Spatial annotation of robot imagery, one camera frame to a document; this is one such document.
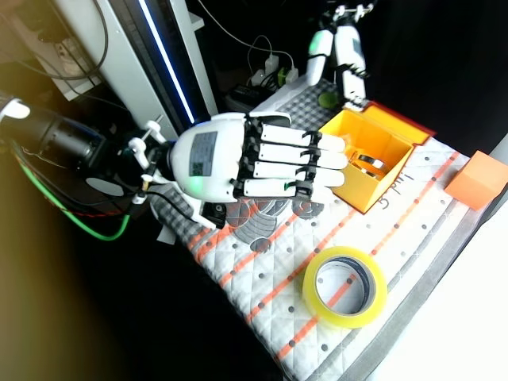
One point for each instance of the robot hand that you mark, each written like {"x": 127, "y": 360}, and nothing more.
{"x": 214, "y": 158}
{"x": 351, "y": 51}

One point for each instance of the metal ring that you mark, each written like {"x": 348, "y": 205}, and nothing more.
{"x": 373, "y": 162}

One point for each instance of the yellow box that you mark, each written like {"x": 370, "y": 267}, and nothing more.
{"x": 357, "y": 190}

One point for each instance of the green round toy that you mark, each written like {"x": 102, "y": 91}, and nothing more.
{"x": 328, "y": 100}

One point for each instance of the white charger plug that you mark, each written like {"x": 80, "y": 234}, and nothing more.
{"x": 271, "y": 63}
{"x": 293, "y": 74}

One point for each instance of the black power adapter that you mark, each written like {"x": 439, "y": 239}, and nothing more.
{"x": 248, "y": 94}

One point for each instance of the green plug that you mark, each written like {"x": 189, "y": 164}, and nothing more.
{"x": 282, "y": 75}

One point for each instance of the white power strip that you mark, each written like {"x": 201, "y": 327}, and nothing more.
{"x": 260, "y": 77}

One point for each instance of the white column with blue light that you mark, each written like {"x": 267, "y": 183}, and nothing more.
{"x": 131, "y": 59}

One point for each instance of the quilted cloth with orange stripes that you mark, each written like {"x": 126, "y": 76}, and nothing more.
{"x": 357, "y": 238}

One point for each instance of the yellow adhesive tape roll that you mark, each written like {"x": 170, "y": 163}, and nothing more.
{"x": 317, "y": 285}

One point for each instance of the orange block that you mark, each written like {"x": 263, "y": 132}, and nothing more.
{"x": 476, "y": 178}

